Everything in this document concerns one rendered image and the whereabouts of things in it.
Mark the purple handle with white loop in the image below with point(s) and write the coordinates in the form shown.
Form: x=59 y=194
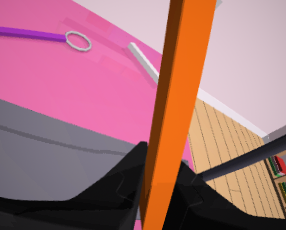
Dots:
x=20 y=33

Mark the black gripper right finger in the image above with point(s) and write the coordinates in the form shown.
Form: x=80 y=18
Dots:
x=194 y=205

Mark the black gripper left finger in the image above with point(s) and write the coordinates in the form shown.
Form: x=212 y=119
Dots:
x=110 y=203

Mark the grey loop with orange handle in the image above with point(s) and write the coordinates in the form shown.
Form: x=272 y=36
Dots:
x=185 y=47

